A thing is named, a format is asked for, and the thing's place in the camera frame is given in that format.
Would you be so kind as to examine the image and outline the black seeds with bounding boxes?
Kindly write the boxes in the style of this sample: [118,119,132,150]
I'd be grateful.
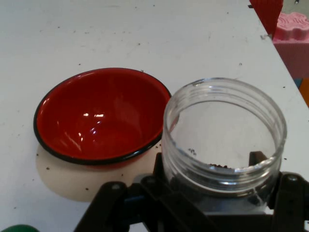
[209,163,235,170]

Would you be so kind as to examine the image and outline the green capped spice bottle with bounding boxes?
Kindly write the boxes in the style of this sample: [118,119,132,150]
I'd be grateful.
[0,224,37,232]

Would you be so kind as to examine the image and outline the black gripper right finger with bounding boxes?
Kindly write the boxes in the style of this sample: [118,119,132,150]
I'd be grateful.
[267,171,309,232]

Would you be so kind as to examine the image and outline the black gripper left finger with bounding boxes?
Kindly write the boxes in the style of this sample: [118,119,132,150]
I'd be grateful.
[73,152,211,232]

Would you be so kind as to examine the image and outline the clear plastic jar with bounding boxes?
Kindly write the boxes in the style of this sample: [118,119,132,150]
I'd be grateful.
[161,77,288,215]

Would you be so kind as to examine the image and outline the red enamel bowl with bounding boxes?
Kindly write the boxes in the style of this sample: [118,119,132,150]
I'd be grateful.
[33,67,172,170]

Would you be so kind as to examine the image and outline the pink foam block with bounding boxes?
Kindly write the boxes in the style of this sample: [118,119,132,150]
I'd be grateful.
[272,12,309,78]

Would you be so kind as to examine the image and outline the red ribbed foam mat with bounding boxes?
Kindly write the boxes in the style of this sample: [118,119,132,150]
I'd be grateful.
[249,0,283,34]

